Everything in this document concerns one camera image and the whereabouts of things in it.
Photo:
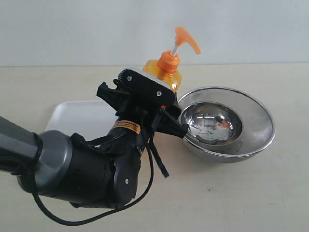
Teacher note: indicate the steel mesh colander bowl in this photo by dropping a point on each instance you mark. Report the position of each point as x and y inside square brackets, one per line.
[258, 124]

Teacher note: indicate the small shiny steel bowl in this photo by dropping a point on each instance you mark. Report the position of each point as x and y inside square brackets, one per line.
[212, 123]

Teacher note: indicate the white rectangular plastic tray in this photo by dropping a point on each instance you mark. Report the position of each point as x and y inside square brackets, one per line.
[91, 119]

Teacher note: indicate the orange pump soap bottle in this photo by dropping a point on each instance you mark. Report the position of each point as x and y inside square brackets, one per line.
[165, 68]

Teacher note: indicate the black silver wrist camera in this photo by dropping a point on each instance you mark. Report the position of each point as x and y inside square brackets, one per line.
[143, 88]

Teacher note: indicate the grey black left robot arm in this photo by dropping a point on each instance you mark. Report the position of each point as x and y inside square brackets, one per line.
[100, 173]

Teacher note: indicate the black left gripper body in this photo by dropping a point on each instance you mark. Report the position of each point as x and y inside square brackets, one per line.
[142, 118]

